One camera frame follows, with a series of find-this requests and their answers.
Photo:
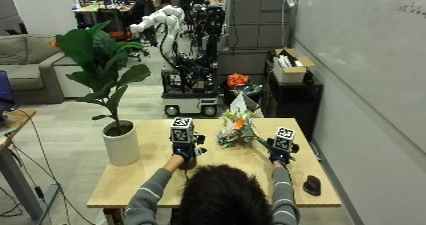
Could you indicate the person's right hand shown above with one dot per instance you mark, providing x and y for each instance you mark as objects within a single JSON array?
[{"x": 280, "y": 155}]

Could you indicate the person's left hand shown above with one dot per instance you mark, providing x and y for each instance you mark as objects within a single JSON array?
[{"x": 183, "y": 150}]

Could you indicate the flower bouquet with orange bloom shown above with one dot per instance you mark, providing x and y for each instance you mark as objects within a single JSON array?
[{"x": 237, "y": 129}]

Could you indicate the white marker cube on right glove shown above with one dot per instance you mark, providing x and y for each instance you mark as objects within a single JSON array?
[{"x": 284, "y": 138}]

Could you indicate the white marker cube on glove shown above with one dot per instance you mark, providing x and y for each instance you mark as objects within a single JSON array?
[
  {"x": 181, "y": 130},
  {"x": 284, "y": 138}
]

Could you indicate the white marker cube on left glove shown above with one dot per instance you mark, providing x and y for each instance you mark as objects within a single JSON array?
[{"x": 181, "y": 130}]

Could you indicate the black computer mouse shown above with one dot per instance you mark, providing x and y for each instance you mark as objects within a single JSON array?
[{"x": 312, "y": 185}]

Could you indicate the black low cabinet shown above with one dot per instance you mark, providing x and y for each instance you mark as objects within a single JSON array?
[{"x": 293, "y": 101}]

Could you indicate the white paper wrap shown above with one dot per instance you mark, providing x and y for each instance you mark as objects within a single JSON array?
[{"x": 244, "y": 104}]

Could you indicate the mobile robot cart with wheels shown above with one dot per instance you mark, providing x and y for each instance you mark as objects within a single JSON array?
[{"x": 191, "y": 85}]

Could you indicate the black bin with flowers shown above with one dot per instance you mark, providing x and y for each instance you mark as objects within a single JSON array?
[{"x": 241, "y": 93}]

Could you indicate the the person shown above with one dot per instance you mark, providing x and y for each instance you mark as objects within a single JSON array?
[{"x": 221, "y": 198}]

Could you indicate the green plant in white pot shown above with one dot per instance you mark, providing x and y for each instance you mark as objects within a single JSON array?
[{"x": 119, "y": 141}]

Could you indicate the orange flower bunch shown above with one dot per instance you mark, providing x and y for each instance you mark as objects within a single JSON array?
[{"x": 239, "y": 80}]

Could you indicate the cardboard box with white papers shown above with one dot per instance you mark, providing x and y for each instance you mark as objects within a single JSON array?
[{"x": 290, "y": 66}]

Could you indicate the whiteboard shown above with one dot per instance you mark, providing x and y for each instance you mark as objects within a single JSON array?
[{"x": 368, "y": 51}]

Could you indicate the grey filing cabinets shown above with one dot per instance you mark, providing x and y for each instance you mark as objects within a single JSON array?
[{"x": 257, "y": 25}]

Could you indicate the black office chair orange seat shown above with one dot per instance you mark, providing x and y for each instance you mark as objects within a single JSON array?
[{"x": 116, "y": 26}]

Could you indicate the wooden side desk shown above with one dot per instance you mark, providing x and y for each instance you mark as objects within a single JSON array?
[{"x": 12, "y": 125}]

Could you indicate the grey sofa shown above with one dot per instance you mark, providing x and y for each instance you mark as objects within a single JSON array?
[{"x": 27, "y": 68}]

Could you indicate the wooden office desk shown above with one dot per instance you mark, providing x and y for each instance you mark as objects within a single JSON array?
[{"x": 100, "y": 8}]

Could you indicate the blue laptop screen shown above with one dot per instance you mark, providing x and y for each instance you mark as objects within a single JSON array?
[{"x": 6, "y": 89}]

